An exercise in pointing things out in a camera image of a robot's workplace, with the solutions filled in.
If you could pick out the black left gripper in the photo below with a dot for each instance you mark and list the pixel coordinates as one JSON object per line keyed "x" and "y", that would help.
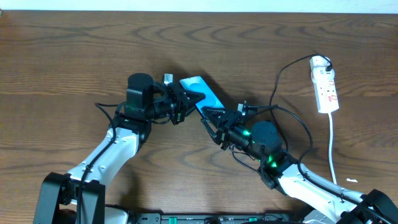
{"x": 178, "y": 106}

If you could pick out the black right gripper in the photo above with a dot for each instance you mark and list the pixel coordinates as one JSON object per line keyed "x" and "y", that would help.
{"x": 224, "y": 128}

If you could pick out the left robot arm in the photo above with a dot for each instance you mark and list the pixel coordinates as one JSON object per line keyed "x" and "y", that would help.
{"x": 79, "y": 195}

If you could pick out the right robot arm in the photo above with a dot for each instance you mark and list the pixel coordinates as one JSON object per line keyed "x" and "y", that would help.
{"x": 280, "y": 171}

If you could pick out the white charger plug adapter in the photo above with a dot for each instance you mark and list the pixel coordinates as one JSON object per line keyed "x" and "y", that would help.
{"x": 319, "y": 61}

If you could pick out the white power strip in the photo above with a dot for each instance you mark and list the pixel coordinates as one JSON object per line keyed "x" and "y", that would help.
{"x": 325, "y": 90}

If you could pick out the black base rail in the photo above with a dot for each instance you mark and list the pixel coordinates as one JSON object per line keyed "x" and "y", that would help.
{"x": 156, "y": 218}

